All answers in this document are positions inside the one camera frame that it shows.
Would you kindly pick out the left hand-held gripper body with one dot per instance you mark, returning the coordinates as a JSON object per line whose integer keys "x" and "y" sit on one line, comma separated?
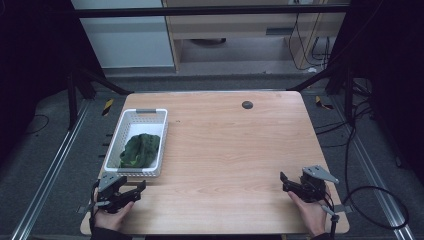
{"x": 111, "y": 195}

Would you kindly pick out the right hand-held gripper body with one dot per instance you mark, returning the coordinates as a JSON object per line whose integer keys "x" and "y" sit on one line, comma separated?
{"x": 313, "y": 186}

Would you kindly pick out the dark green leafy vegetable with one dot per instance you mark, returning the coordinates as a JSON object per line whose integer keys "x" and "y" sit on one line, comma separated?
{"x": 140, "y": 151}

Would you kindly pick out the white plastic basket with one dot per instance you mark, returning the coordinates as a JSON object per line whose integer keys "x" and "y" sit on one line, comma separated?
{"x": 144, "y": 117}

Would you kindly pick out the person's left hand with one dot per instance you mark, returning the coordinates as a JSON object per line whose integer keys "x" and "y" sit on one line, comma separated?
{"x": 111, "y": 218}

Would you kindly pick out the yellow black striped tape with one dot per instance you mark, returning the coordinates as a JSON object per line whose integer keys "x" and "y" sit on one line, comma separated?
{"x": 107, "y": 107}
{"x": 322, "y": 103}

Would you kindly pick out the dark round table grommet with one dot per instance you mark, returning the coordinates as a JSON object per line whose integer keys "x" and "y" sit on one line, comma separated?
{"x": 247, "y": 105}

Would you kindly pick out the black metal stand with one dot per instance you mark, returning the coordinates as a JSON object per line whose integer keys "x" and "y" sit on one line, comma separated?
{"x": 72, "y": 100}
{"x": 348, "y": 93}

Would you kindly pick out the white cabinet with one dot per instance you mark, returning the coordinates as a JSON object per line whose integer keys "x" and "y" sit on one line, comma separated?
{"x": 126, "y": 43}

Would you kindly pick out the black curtain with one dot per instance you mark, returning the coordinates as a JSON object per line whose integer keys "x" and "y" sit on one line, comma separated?
{"x": 390, "y": 66}
{"x": 33, "y": 66}

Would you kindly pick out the light wooden desk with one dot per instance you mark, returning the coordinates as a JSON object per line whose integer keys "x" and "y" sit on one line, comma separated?
{"x": 233, "y": 26}

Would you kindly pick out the aluminium floor rail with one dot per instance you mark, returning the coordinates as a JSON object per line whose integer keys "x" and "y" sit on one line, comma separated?
{"x": 376, "y": 180}
{"x": 50, "y": 170}

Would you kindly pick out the black horizontal frame bar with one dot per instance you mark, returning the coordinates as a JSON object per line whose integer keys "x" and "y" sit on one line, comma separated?
{"x": 200, "y": 11}

